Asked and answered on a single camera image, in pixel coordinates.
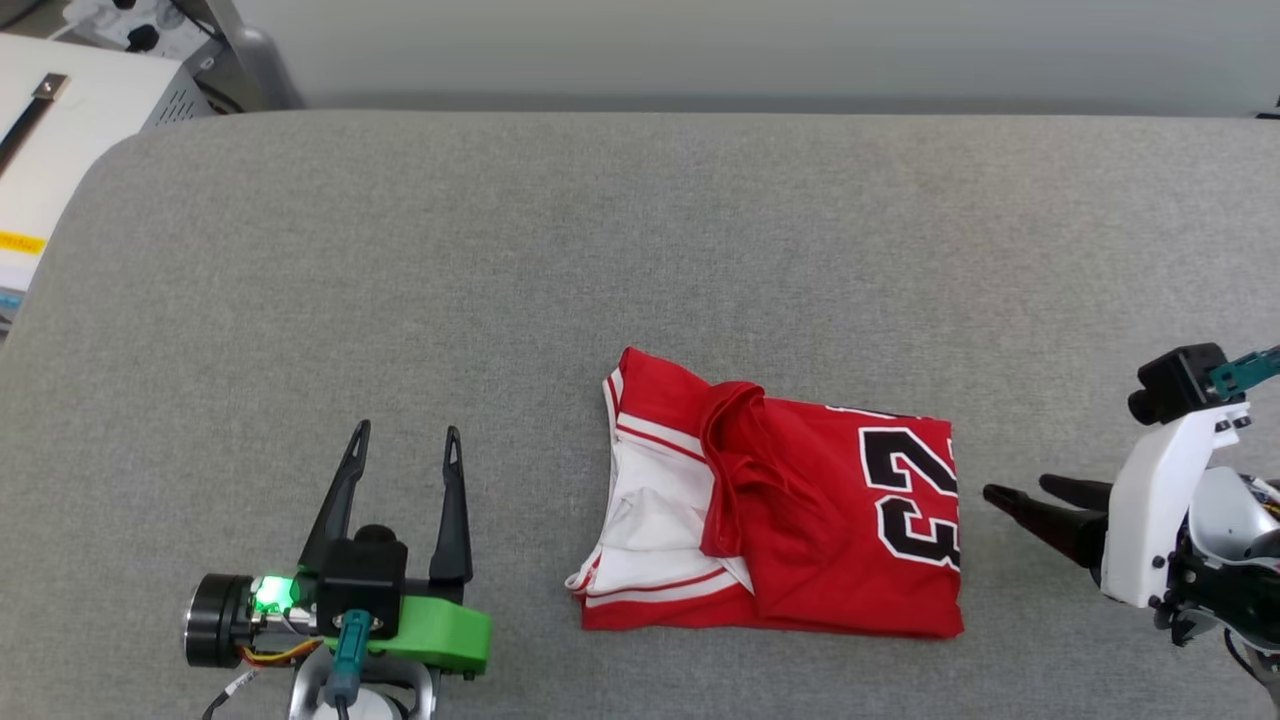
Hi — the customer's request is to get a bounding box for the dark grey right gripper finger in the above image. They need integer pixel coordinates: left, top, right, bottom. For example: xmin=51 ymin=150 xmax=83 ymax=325
xmin=983 ymin=485 xmax=1109 ymax=568
xmin=1040 ymin=475 xmax=1114 ymax=516

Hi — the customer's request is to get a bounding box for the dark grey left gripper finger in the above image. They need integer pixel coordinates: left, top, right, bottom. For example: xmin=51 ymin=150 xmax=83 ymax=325
xmin=298 ymin=420 xmax=372 ymax=575
xmin=429 ymin=426 xmax=474 ymax=591

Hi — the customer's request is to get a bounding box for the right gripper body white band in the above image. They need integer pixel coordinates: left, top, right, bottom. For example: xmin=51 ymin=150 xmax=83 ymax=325
xmin=1100 ymin=400 xmax=1251 ymax=611

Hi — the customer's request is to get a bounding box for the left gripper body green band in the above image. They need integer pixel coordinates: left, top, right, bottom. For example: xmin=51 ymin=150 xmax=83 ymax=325
xmin=183 ymin=573 xmax=493 ymax=679

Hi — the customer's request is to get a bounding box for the red and white basketball jersey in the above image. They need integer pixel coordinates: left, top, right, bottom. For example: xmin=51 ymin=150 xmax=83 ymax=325
xmin=565 ymin=346 xmax=966 ymax=639

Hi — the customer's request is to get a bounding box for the grey partition foot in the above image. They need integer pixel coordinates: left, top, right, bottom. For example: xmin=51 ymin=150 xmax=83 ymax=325
xmin=200 ymin=0 xmax=306 ymax=111

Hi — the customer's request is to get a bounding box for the white metal equipment case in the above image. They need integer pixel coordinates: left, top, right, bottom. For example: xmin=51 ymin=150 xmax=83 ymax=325
xmin=0 ymin=33 xmax=217 ymax=331

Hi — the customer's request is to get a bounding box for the white power strip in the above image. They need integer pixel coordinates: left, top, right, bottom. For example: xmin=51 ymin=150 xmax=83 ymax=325
xmin=60 ymin=0 xmax=217 ymax=67

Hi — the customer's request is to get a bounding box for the light grey partition panel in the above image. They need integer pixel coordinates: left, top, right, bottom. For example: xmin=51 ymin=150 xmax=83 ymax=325
xmin=230 ymin=0 xmax=1280 ymax=117

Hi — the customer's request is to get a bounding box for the left black cable teal connector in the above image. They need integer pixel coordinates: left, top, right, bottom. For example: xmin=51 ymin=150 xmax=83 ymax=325
xmin=325 ymin=610 xmax=374 ymax=720

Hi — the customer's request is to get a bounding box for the black cable teal connector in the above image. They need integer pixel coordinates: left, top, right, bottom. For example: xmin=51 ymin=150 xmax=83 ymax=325
xmin=1205 ymin=345 xmax=1280 ymax=397
xmin=325 ymin=610 xmax=374 ymax=720

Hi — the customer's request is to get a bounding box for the right black cable teal connector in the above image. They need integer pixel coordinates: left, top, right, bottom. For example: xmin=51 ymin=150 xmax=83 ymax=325
xmin=1205 ymin=345 xmax=1280 ymax=397

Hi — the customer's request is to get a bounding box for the thin black cable white tag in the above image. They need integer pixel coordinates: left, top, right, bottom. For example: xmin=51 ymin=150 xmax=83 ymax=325
xmin=200 ymin=667 xmax=263 ymax=720

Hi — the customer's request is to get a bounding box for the black strap handle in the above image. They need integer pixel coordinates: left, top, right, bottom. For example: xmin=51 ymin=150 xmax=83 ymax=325
xmin=0 ymin=73 xmax=69 ymax=177

